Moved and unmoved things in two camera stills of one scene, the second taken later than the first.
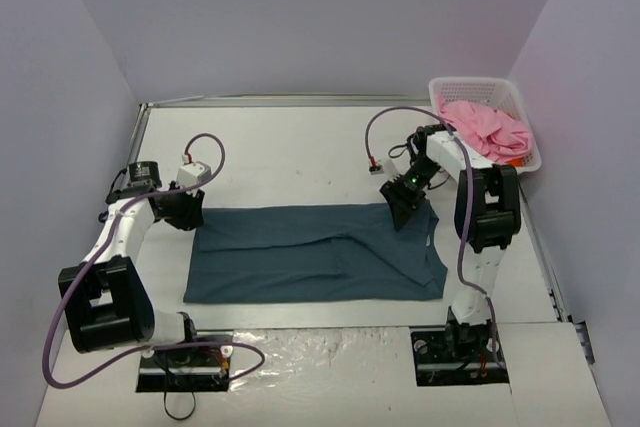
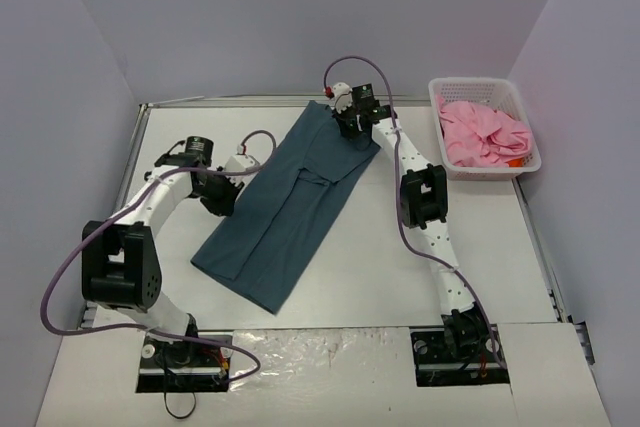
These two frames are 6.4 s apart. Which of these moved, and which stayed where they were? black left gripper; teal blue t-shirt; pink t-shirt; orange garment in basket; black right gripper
Moved: teal blue t-shirt; black left gripper; black right gripper
Stayed: pink t-shirt; orange garment in basket
